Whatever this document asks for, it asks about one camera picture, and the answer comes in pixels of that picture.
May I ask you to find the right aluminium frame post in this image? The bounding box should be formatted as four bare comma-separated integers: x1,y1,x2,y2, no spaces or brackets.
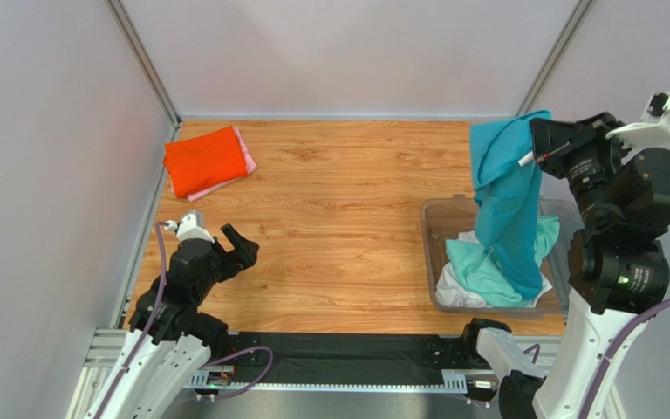
516,0,596,116

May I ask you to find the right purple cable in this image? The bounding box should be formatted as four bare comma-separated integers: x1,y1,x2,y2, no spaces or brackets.
466,100,670,419

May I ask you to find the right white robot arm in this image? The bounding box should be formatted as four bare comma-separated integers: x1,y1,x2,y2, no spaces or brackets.
464,107,670,418

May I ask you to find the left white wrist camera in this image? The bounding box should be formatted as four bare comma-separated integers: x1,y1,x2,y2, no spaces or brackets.
164,209,215,243

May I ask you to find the clear plastic bin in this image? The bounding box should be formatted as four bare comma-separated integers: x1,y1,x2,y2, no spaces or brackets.
420,196,583,318

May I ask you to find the mint green t-shirt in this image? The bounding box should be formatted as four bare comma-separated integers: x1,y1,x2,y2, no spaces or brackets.
435,209,560,309

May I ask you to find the orange folded t-shirt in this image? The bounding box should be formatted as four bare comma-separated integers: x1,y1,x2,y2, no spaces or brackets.
162,126,250,200

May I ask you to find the purple cable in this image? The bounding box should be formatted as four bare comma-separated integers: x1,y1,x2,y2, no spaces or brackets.
466,100,670,419
93,219,275,419

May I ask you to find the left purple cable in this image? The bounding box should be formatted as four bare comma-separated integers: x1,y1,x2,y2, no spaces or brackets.
93,219,275,419

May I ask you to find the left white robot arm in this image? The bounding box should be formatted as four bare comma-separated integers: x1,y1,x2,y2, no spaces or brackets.
84,220,260,418

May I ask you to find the left aluminium frame post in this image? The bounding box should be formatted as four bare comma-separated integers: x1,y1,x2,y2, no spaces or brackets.
105,0,181,130

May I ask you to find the white clothing tag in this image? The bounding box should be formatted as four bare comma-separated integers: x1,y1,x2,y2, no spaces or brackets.
517,152,535,167

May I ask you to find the teal blue t-shirt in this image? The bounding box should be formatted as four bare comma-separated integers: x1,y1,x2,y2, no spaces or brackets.
469,110,551,300

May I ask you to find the white t-shirt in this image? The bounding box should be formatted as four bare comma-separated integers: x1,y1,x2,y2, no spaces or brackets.
434,231,553,309

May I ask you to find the aluminium frame post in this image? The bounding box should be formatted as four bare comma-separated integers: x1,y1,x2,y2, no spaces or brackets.
516,0,596,116
105,0,181,130

